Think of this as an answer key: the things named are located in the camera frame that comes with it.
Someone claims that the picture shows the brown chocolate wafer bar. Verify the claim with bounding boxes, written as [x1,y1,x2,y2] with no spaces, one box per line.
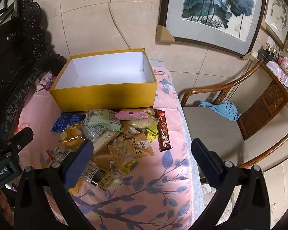
[154,109,172,152]

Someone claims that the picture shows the dark label snack packet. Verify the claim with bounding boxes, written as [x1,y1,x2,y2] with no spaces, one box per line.
[81,161,120,191]

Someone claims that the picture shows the blue snack packet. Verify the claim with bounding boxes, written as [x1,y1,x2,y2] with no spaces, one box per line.
[51,112,86,133]

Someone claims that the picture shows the pink snack packet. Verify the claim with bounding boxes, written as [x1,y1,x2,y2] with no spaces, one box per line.
[115,109,149,121]

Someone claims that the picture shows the yellow green snack packet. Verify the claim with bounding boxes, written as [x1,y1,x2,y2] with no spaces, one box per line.
[145,111,159,143]

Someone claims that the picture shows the tan cracker snack bag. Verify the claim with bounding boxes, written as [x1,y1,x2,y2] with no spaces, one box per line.
[108,133,154,174]

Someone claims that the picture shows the pink floral tablecloth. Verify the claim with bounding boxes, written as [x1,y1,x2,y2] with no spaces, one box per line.
[18,61,203,229]

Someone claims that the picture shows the blue cloth on chair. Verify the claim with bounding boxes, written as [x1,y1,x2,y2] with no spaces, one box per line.
[198,101,241,122]

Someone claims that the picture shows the wooden armchair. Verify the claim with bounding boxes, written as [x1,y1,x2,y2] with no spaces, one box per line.
[179,58,288,173]

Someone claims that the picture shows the dark carved wooden furniture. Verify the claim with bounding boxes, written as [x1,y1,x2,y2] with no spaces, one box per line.
[0,0,65,139]

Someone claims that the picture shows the cluttered side table items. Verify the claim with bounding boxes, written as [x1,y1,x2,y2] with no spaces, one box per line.
[259,45,288,88]

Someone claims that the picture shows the yellow cardboard box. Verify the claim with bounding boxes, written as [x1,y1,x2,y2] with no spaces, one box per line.
[50,48,158,112]

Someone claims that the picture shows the cardboard corner protector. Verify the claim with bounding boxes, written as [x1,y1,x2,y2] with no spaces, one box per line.
[156,24,175,44]

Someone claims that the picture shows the large framed lotus painting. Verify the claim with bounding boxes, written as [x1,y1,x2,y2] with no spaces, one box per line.
[158,0,266,57]

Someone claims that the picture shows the small framed painting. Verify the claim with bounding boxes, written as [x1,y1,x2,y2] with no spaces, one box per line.
[262,0,288,50]

